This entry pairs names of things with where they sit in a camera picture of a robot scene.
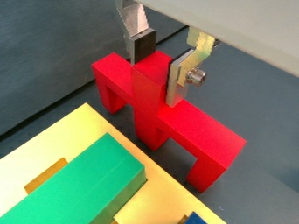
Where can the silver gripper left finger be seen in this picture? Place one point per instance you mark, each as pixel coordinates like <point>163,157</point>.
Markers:
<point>139,35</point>

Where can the blue rectangular block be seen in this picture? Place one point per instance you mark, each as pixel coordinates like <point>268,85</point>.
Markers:
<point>195,219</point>

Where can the green rectangular block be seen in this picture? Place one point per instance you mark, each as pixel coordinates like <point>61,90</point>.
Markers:
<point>87,191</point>

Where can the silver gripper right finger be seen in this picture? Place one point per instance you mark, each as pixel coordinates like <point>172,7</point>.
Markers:
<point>184,67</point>

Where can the red E-shaped block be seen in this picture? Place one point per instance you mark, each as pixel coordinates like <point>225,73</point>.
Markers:
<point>137,85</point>

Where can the yellow base board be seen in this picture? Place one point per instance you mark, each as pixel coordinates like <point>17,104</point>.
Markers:
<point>161,201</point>

